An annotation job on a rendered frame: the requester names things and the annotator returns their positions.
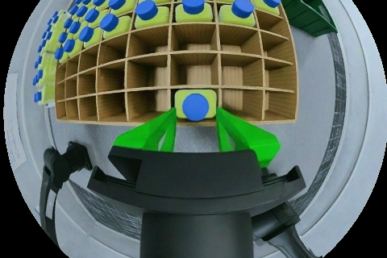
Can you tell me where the brown cardboard carton with dividers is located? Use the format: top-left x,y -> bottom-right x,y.
54,0 -> 299,126

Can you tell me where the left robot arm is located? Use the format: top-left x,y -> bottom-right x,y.
40,141 -> 93,247

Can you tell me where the green plastic crate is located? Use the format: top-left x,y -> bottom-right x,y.
281,0 -> 339,38

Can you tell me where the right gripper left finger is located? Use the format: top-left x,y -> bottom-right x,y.
113,107 -> 177,152

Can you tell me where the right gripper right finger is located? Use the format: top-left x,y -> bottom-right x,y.
216,107 -> 281,168

